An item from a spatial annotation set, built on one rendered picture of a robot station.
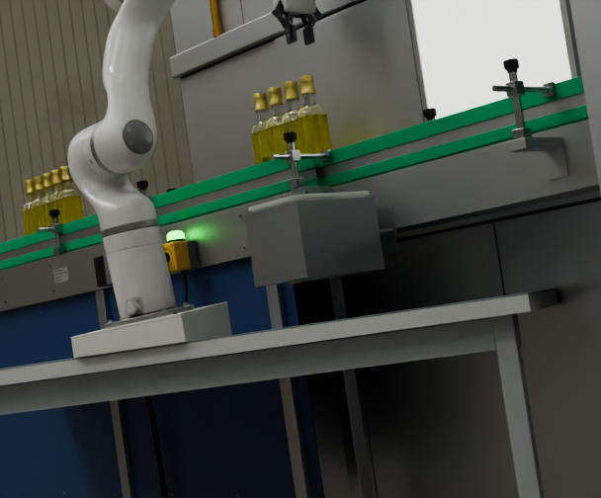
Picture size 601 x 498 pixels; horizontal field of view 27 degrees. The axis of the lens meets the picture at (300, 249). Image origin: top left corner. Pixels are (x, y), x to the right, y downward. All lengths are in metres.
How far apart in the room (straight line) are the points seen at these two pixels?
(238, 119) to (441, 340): 1.26
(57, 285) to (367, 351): 1.47
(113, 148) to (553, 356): 1.02
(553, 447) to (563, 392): 0.13
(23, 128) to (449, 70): 4.24
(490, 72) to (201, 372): 0.90
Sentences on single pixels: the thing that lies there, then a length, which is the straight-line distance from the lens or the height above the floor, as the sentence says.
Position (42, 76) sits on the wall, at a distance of 6.76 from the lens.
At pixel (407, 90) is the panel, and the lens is 2.90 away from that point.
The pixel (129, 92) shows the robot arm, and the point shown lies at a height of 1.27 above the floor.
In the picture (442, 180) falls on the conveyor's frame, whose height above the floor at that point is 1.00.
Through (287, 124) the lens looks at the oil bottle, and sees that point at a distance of 2.98.
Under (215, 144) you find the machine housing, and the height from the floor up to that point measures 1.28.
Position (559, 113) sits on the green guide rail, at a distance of 2.41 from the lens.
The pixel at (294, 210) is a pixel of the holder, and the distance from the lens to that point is 2.50.
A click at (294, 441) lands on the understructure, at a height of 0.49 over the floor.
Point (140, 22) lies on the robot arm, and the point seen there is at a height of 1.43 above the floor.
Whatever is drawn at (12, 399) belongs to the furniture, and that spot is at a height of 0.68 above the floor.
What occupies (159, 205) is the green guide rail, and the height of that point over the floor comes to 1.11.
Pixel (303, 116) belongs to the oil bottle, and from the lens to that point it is 2.94.
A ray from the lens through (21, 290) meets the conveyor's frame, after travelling 3.83.
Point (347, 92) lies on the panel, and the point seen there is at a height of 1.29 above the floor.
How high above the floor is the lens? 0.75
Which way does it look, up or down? 3 degrees up
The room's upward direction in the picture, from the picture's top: 8 degrees counter-clockwise
